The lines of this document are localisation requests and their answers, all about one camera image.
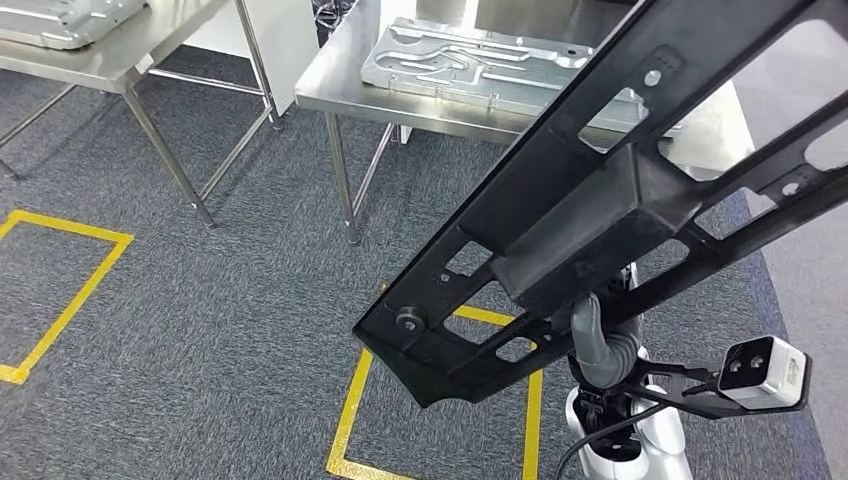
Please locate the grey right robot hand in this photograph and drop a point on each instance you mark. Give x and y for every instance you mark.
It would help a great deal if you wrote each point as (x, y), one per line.
(586, 338)

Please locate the long black plastic car part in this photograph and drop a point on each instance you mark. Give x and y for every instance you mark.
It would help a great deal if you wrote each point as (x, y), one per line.
(576, 232)

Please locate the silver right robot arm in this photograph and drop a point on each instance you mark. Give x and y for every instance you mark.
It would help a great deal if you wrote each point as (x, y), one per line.
(666, 437)

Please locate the stainless steel workbench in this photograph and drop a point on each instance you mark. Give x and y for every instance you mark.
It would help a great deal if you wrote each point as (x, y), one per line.
(338, 86)

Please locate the pressed silver metal panel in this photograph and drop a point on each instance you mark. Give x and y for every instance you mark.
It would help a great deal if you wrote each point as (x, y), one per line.
(66, 23)
(464, 66)

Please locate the white cabinet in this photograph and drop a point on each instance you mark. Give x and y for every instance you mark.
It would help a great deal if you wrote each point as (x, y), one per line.
(285, 46)

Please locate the stainless steel table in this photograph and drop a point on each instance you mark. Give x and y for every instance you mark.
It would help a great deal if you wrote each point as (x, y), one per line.
(99, 66)

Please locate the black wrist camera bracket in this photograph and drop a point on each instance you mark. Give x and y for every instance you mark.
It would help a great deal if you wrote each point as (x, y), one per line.
(712, 412)

